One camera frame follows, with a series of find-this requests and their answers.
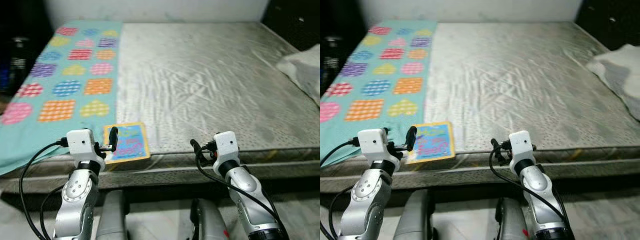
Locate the grey quilted mattress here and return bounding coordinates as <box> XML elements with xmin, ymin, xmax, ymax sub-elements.
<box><xmin>320</xmin><ymin>21</ymin><xmax>640</xmax><ymax>194</ymax></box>
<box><xmin>0</xmin><ymin>21</ymin><xmax>321</xmax><ymax>194</ymax></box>

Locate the teal blanket with colourful hearts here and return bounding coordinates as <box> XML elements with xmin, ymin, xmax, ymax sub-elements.
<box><xmin>0</xmin><ymin>20</ymin><xmax>124</xmax><ymax>176</ymax></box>
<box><xmin>320</xmin><ymin>20</ymin><xmax>439</xmax><ymax>166</ymax></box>

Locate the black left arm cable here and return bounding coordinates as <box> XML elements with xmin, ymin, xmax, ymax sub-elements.
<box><xmin>19</xmin><ymin>140</ymin><xmax>71</xmax><ymax>240</ymax></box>
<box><xmin>320</xmin><ymin>139</ymin><xmax>362</xmax><ymax>240</ymax></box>

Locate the grey right robot leg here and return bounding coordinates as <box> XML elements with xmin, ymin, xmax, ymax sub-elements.
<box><xmin>189</xmin><ymin>198</ymin><xmax>231</xmax><ymax>240</ymax></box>
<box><xmin>494</xmin><ymin>197</ymin><xmax>531</xmax><ymax>240</ymax></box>

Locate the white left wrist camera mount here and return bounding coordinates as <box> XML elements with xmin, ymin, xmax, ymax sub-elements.
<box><xmin>66</xmin><ymin>128</ymin><xmax>101</xmax><ymax>174</ymax></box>
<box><xmin>357</xmin><ymin>128</ymin><xmax>396</xmax><ymax>174</ymax></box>

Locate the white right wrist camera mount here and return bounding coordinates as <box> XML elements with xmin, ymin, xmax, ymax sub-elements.
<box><xmin>508</xmin><ymin>130</ymin><xmax>535</xmax><ymax>174</ymax></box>
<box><xmin>212</xmin><ymin>131</ymin><xmax>240</xmax><ymax>174</ymax></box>

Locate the white pillow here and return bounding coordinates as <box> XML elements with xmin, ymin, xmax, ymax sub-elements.
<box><xmin>276</xmin><ymin>44</ymin><xmax>321</xmax><ymax>106</ymax></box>
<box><xmin>586</xmin><ymin>44</ymin><xmax>640</xmax><ymax>121</ymax></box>

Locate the blue yellow-edged picture book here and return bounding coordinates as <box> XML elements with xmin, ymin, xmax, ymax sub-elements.
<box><xmin>407</xmin><ymin>121</ymin><xmax>456</xmax><ymax>165</ymax></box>
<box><xmin>103</xmin><ymin>121</ymin><xmax>151</xmax><ymax>165</ymax></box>

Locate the black bottle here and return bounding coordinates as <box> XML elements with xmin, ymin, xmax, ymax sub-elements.
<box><xmin>324</xmin><ymin>36</ymin><xmax>346</xmax><ymax>96</ymax></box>
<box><xmin>10</xmin><ymin>36</ymin><xmax>31</xmax><ymax>96</ymax></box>

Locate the dark tufted headboard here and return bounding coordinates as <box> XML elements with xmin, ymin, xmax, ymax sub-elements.
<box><xmin>575</xmin><ymin>0</ymin><xmax>640</xmax><ymax>51</ymax></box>
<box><xmin>262</xmin><ymin>0</ymin><xmax>321</xmax><ymax>51</ymax></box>

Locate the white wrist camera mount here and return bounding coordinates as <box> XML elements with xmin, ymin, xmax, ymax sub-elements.
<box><xmin>66</xmin><ymin>128</ymin><xmax>101</xmax><ymax>174</ymax></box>
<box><xmin>212</xmin><ymin>131</ymin><xmax>240</xmax><ymax>174</ymax></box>
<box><xmin>357</xmin><ymin>128</ymin><xmax>396</xmax><ymax>174</ymax></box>
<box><xmin>508</xmin><ymin>130</ymin><xmax>535</xmax><ymax>174</ymax></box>

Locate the grey robot leg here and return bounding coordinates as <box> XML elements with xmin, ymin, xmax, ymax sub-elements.
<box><xmin>189</xmin><ymin>198</ymin><xmax>231</xmax><ymax>240</ymax></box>
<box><xmin>95</xmin><ymin>190</ymin><xmax>130</xmax><ymax>240</ymax></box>
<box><xmin>392</xmin><ymin>190</ymin><xmax>436</xmax><ymax>240</ymax></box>
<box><xmin>494</xmin><ymin>197</ymin><xmax>531</xmax><ymax>240</ymax></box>

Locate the grey left robot leg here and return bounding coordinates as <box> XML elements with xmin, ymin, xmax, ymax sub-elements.
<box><xmin>392</xmin><ymin>190</ymin><xmax>436</xmax><ymax>240</ymax></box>
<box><xmin>95</xmin><ymin>190</ymin><xmax>130</xmax><ymax>240</ymax></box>

